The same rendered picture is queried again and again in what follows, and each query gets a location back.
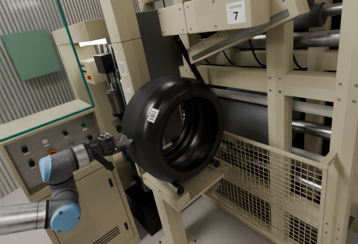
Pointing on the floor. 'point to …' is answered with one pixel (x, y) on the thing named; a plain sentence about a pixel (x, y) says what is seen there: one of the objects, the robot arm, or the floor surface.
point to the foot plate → (186, 237)
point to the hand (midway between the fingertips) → (130, 141)
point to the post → (133, 70)
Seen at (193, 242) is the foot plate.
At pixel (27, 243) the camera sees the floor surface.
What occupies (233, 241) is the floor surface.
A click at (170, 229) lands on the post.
